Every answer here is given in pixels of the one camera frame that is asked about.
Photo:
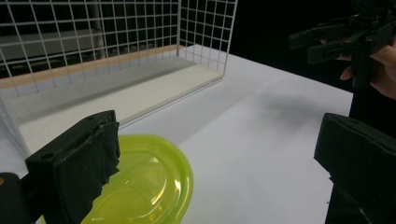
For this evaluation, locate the yellow-green plastic plate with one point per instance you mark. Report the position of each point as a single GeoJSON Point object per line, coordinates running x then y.
{"type": "Point", "coordinates": [146, 183]}

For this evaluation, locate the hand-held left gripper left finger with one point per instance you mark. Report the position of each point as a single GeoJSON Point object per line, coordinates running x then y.
{"type": "Point", "coordinates": [74, 161]}

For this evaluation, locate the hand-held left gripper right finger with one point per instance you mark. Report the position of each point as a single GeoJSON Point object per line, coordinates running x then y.
{"type": "Point", "coordinates": [361, 161]}

